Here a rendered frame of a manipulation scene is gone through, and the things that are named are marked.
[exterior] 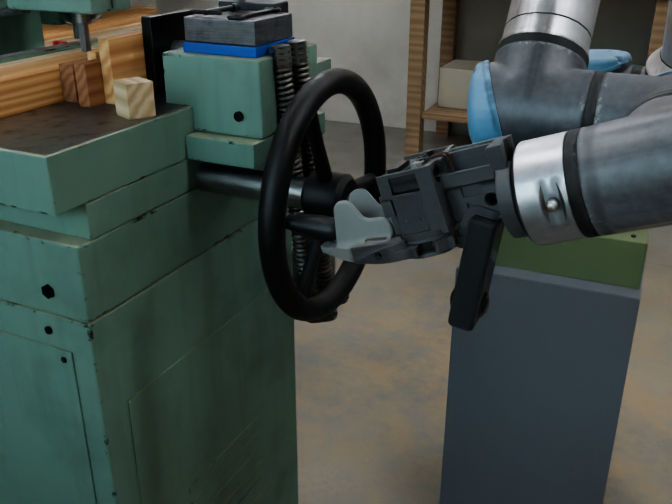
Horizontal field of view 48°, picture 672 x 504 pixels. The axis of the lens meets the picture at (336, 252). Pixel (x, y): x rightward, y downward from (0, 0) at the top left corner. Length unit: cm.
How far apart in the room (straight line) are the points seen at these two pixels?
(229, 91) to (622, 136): 46
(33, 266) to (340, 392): 121
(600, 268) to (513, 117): 62
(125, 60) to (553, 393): 90
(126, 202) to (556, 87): 46
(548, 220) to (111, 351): 50
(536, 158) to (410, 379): 143
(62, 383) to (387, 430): 106
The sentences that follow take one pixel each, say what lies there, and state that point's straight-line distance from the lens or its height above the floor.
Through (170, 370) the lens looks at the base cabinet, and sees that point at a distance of 98.
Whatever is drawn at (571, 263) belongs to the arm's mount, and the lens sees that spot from 132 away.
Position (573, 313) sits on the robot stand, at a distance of 132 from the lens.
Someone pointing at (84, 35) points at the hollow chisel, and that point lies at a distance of 102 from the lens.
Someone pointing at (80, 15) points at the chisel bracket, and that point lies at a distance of 102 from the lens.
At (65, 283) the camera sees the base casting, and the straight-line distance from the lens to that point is 84.
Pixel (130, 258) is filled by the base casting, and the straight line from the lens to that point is 87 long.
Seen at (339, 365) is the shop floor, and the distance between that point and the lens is 206.
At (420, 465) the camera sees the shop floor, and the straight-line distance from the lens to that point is 174.
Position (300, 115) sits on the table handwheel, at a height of 92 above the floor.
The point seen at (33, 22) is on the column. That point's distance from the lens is 122.
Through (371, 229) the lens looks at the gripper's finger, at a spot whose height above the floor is 84.
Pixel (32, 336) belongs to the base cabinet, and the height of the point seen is 67.
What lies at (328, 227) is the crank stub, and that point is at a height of 83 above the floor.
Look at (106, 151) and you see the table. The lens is 82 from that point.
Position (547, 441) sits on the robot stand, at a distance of 146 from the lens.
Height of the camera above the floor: 111
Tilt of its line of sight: 24 degrees down
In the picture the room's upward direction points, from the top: straight up
